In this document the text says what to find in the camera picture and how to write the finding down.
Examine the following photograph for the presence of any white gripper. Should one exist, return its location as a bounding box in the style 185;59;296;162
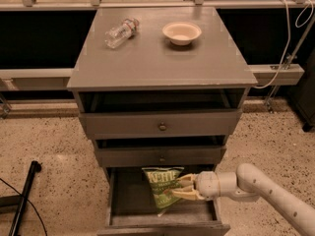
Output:
172;171;220;201

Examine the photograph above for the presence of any green jalapeno chip bag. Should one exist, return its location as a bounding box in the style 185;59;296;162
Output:
142;167;184;216

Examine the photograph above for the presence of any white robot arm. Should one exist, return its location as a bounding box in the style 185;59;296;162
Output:
172;163;315;236

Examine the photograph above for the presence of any grey open bottom drawer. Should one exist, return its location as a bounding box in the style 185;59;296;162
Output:
96;167;230;236

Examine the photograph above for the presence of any grey middle drawer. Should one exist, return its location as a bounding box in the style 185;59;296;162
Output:
94;146;226;167

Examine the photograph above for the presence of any grey wooden drawer cabinet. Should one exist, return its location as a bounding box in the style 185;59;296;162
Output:
66;6;259;236

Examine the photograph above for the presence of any grey top drawer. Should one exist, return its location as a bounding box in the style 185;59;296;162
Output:
79;110;242;140

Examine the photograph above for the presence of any dark cabinet at right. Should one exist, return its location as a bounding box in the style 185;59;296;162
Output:
289;49;315;132

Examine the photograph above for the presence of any white paper bowl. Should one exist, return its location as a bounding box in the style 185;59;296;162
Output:
162;22;202;46

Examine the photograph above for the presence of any clear plastic water bottle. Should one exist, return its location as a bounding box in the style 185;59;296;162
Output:
104;18;140;49

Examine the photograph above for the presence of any black stand leg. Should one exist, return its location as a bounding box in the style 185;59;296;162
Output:
0;160;41;236

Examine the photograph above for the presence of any thin black floor cable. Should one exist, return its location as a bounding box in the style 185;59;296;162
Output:
0;177;49;236

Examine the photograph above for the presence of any white hanging cable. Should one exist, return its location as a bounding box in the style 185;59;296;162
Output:
252;0;315;90

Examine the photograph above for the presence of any metal window railing frame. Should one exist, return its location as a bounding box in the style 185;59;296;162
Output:
0;0;315;120

